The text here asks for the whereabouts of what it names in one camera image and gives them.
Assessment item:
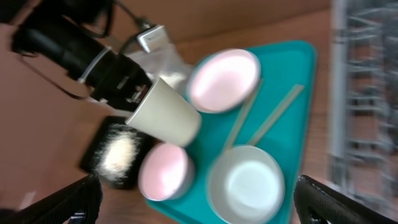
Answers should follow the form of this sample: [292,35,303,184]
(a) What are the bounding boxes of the right wooden chopstick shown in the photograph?
[247,84,304,146]

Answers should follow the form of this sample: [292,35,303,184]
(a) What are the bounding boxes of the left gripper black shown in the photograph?
[78,48,152,112]

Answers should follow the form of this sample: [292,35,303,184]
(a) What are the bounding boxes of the large white pink plate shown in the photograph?
[185,49,261,113]

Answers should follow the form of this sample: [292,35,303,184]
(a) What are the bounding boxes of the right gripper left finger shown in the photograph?
[1,175,103,224]

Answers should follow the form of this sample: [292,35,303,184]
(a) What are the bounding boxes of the black food waste tray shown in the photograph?
[79,116,155,190]

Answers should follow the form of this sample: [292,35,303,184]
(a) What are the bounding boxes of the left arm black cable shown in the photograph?
[18,0,153,100]

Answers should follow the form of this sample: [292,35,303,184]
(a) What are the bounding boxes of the clear plastic waste bin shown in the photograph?
[126,44,193,96]

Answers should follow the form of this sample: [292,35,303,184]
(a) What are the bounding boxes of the wooden chopstick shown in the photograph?
[223,78,263,151]
[247,84,304,146]

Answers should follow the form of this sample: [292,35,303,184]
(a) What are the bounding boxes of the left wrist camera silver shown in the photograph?
[137,25,171,53]

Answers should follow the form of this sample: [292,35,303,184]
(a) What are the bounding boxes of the grey green ceramic bowl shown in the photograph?
[206,145,285,223]

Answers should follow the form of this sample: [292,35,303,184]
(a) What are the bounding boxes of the grey dishwasher rack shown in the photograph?
[329,0,397,220]

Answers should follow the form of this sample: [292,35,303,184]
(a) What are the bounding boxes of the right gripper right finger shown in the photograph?
[294,175,395,224]

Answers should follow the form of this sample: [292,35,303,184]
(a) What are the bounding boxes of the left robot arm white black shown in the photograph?
[11,0,152,112]

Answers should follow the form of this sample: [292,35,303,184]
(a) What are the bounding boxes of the white paper cup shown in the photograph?
[126,78,201,147]

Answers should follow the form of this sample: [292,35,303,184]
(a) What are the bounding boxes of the left wooden chopstick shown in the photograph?
[223,78,263,151]

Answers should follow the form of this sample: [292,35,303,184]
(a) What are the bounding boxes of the teal serving tray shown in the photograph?
[147,40,317,224]

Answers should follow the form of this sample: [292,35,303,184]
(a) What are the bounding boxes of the rice food scraps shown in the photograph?
[94,124,143,182]

